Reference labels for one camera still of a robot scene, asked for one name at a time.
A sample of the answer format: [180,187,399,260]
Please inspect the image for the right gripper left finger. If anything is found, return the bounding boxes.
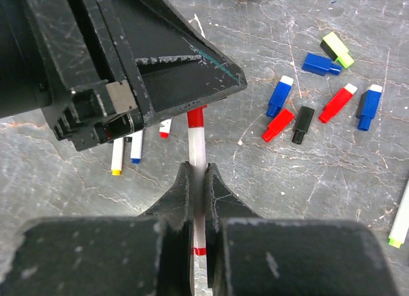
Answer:
[1,162,194,295]

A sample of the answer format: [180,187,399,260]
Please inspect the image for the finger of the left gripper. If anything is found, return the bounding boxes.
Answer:
[81,0,247,129]

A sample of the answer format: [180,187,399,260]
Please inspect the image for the plain blue marker cap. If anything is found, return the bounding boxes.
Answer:
[302,53,342,76]

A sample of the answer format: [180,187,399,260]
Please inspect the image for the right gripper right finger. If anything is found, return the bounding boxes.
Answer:
[204,164,398,295]

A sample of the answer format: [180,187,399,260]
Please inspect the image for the yellow cap marker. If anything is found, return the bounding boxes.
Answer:
[111,137,124,176]

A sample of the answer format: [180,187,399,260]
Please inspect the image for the black marker cap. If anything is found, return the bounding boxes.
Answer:
[291,106,315,144]

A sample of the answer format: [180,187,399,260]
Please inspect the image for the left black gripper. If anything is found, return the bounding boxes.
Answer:
[1,0,144,151]

